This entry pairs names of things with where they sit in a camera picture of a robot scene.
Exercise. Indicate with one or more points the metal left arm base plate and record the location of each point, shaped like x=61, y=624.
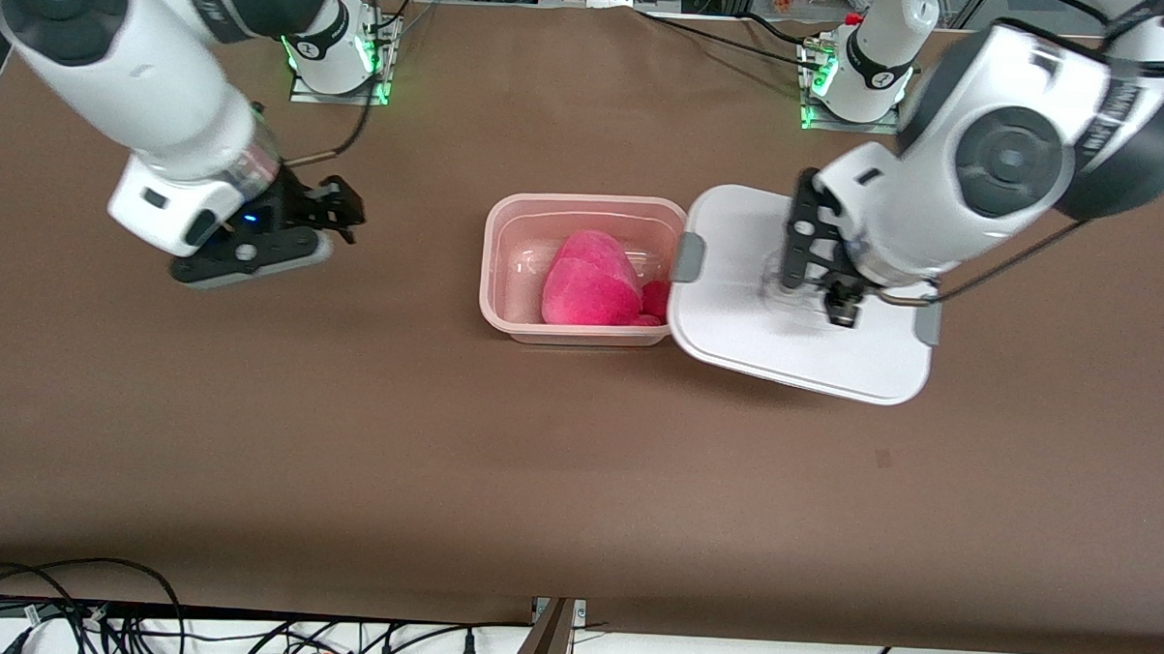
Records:
x=889, y=127

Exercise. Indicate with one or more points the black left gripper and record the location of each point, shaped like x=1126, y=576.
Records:
x=843, y=284

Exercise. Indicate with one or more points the aluminium profile beam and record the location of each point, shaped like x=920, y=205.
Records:
x=551, y=645

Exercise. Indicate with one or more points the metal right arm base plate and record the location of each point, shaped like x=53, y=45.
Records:
x=305, y=93

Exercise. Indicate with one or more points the pink plastic box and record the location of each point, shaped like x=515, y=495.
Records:
x=511, y=286

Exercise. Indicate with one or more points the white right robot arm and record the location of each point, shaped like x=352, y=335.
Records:
x=145, y=89

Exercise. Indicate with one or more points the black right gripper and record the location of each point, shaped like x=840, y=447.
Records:
x=294, y=204

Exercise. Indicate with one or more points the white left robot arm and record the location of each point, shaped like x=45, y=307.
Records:
x=1009, y=163

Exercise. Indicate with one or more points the white box lid grey clips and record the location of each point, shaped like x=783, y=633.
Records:
x=794, y=354

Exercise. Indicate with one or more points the pink plush toy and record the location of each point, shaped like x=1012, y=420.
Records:
x=593, y=284

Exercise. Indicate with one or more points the brown table mat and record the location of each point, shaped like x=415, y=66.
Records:
x=577, y=482

